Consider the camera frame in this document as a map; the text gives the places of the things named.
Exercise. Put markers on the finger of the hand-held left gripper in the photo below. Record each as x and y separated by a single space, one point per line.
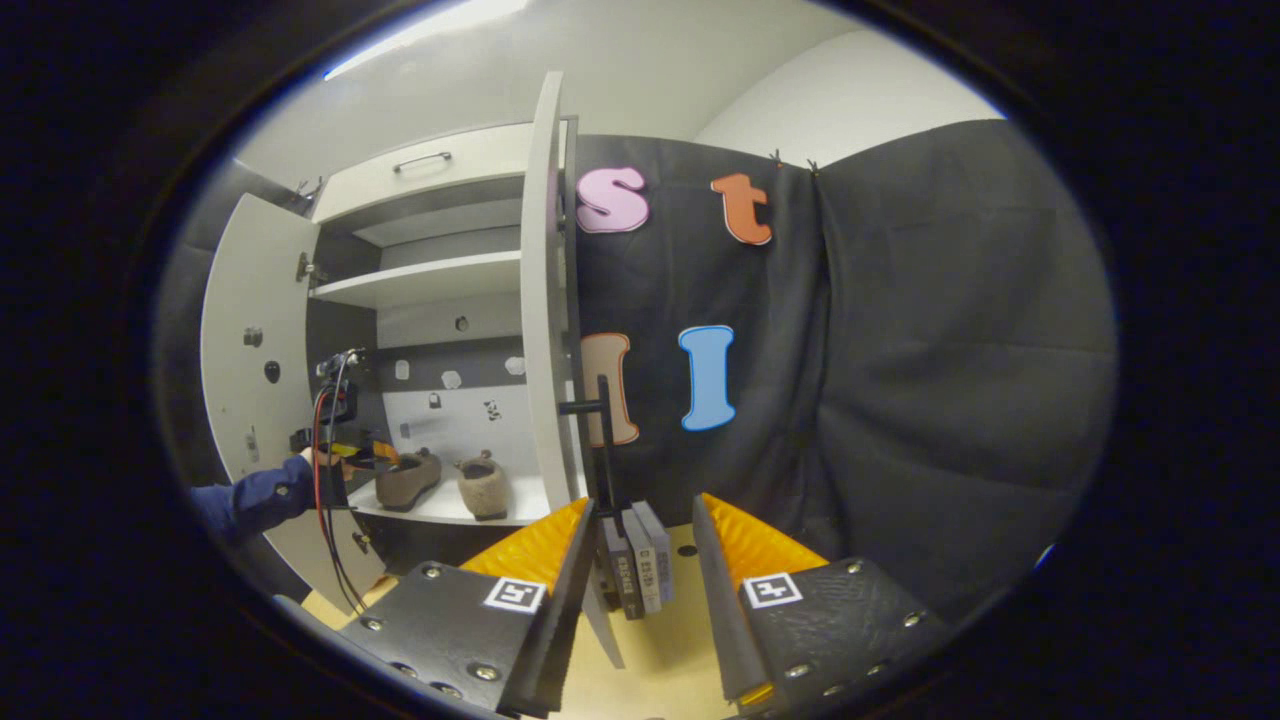
365 453

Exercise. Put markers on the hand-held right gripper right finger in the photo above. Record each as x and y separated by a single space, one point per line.
725 610

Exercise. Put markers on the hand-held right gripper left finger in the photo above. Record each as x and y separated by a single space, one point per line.
555 610

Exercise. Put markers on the brown fuzzy shoe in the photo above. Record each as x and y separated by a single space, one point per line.
485 490
405 482

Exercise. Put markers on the white shoe cabinet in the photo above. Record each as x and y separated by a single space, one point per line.
450 325

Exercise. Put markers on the white cabinet door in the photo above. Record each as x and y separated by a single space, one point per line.
255 290
543 300

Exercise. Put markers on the white cabinet shelf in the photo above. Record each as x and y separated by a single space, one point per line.
430 278

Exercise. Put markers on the white cabinet drawer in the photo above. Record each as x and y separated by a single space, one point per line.
470 175

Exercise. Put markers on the dark grey printed box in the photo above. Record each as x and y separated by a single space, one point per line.
660 550
642 565
615 570

